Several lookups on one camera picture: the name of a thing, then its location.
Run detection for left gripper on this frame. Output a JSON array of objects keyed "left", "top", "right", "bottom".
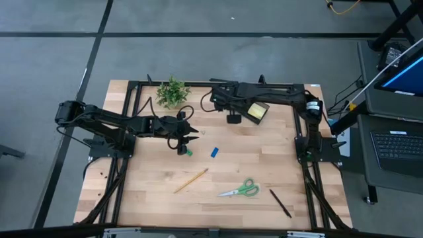
[{"left": 152, "top": 114, "right": 200, "bottom": 145}]

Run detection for yellow sticky note pad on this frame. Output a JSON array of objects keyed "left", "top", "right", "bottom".
[{"left": 247, "top": 104, "right": 267, "bottom": 120}]

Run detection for yellow pencil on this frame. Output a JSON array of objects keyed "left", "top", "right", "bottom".
[{"left": 173, "top": 167, "right": 210, "bottom": 194}]

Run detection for green-handled scissors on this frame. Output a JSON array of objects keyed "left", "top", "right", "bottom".
[{"left": 216, "top": 177, "right": 260, "bottom": 198}]

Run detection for dark pen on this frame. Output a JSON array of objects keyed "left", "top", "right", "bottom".
[{"left": 268, "top": 188, "right": 293, "bottom": 219}]

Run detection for black mesh desk organizer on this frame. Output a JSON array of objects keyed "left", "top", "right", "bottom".
[{"left": 242, "top": 100, "right": 271, "bottom": 126}]

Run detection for green plant in white pot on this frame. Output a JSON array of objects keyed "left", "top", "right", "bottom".
[{"left": 155, "top": 75, "right": 193, "bottom": 110}]

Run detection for white sheet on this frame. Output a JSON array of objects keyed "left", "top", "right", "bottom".
[{"left": 337, "top": 128, "right": 352, "bottom": 158}]

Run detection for grey side cart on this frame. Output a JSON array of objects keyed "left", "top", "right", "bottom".
[{"left": 356, "top": 38, "right": 423, "bottom": 204}]

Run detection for black power box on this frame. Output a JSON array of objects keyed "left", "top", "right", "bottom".
[{"left": 377, "top": 42, "right": 406, "bottom": 71}]

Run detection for black laptop keyboard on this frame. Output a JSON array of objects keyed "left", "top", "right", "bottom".
[{"left": 369, "top": 130, "right": 423, "bottom": 179}]

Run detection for monitor with blue screen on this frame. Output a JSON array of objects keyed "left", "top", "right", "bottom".
[{"left": 373, "top": 48, "right": 423, "bottom": 98}]

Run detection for black stand leg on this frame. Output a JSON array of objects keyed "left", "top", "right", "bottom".
[{"left": 367, "top": 0, "right": 423, "bottom": 52}]

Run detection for grey furniture leg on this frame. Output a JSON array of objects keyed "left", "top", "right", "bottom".
[{"left": 0, "top": 143, "right": 26, "bottom": 160}]

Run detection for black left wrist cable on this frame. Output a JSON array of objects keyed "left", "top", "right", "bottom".
[{"left": 166, "top": 104, "right": 196, "bottom": 151}]

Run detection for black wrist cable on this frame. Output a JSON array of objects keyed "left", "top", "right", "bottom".
[
  {"left": 166, "top": 104, "right": 196, "bottom": 151},
  {"left": 200, "top": 89, "right": 219, "bottom": 114}
]

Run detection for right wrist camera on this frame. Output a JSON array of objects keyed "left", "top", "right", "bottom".
[{"left": 226, "top": 113, "right": 243, "bottom": 126}]

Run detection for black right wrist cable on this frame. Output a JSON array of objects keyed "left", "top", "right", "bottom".
[{"left": 200, "top": 89, "right": 219, "bottom": 114}]

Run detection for black aluminium table frame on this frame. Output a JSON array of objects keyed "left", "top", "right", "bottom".
[{"left": 78, "top": 73, "right": 353, "bottom": 231}]

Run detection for black camera gantry bar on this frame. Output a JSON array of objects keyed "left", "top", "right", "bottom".
[{"left": 0, "top": 223, "right": 423, "bottom": 238}]

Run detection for black power cables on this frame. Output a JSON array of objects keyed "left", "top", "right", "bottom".
[{"left": 326, "top": 75, "right": 364, "bottom": 115}]

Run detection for yellow cable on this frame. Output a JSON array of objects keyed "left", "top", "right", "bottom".
[{"left": 325, "top": 0, "right": 362, "bottom": 16}]

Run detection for white cable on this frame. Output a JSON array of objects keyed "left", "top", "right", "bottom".
[{"left": 343, "top": 38, "right": 423, "bottom": 110}]

